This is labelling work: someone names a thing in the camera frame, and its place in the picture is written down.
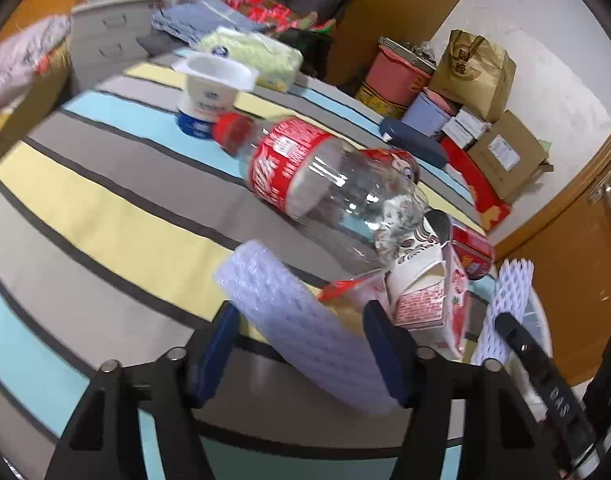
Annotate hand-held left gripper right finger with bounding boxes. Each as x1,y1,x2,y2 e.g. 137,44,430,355
363,300,571,480

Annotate wooden door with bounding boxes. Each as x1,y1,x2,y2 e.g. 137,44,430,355
495,115,611,386

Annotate white trash bin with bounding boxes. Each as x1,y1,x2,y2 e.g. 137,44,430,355
500,260,555,411

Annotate purple storage bin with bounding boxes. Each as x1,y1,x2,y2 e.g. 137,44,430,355
401,87,459,138

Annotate pale floral bed blanket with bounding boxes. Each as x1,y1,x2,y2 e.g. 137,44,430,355
0,15,71,121

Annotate striped tablecloth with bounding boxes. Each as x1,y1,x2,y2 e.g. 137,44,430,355
0,47,491,461

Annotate blue folded cloth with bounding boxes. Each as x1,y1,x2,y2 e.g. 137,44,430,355
151,0,256,46

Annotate red snack wrapper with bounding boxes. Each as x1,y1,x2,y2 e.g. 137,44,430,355
316,270,386,306

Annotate plain red can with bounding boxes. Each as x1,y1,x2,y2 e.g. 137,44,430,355
448,225,496,281

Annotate cardboard box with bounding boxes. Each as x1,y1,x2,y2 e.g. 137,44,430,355
468,110,553,203

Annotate clear red-label plastic bottle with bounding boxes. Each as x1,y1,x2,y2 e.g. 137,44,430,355
211,112,431,281

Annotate red and white milk carton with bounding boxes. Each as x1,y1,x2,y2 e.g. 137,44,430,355
383,245,471,361

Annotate red plaid cloth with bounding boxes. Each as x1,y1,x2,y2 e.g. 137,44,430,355
225,0,336,38

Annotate blue glasses case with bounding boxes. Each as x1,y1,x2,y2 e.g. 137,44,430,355
379,117,449,167

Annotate yellow tissue pack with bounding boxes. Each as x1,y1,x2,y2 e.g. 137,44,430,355
198,27,304,93

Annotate yellow patterned box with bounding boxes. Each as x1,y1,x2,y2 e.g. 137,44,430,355
355,82,409,121

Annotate white foam net sleeve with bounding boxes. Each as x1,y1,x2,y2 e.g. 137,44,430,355
471,257,536,366
214,240,406,416

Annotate pink plastic tub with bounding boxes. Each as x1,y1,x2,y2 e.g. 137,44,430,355
364,45,436,108

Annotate wooden wardrobe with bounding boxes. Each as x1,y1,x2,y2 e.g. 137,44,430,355
330,0,501,86

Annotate metal door handle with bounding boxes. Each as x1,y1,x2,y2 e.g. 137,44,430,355
588,170,611,211

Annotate red gift box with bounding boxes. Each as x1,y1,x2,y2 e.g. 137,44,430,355
440,137,512,233

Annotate small white box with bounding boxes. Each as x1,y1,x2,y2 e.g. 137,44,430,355
455,109,489,132
443,122,479,151

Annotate white yogurt cup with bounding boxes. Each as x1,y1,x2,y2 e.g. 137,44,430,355
172,52,260,138

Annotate grey nightstand with drawers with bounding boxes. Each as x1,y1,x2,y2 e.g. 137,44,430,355
70,0,166,68

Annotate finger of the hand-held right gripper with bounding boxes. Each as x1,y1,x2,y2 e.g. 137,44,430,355
494,312,599,466

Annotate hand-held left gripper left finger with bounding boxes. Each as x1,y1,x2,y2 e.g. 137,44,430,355
45,300,241,480

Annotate patterned paper cup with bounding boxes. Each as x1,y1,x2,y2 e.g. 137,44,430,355
375,210,451,266

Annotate brown paper bag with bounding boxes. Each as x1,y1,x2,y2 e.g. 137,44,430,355
429,29,517,123

